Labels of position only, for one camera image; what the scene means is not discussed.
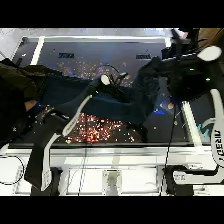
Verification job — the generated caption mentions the blue jeans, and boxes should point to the blue jeans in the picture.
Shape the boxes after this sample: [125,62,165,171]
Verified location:
[37,55,168,135]

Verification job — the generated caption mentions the heap of clothes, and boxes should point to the heap of clothes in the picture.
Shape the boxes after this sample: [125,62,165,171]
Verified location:
[0,57,65,148]

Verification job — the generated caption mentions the black cable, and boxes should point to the black cable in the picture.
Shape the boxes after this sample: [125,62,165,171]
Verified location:
[77,146,90,197]
[164,101,179,174]
[0,154,26,186]

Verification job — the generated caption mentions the silver frame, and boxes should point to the silver frame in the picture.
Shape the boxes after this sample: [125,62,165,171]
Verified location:
[0,34,224,197]

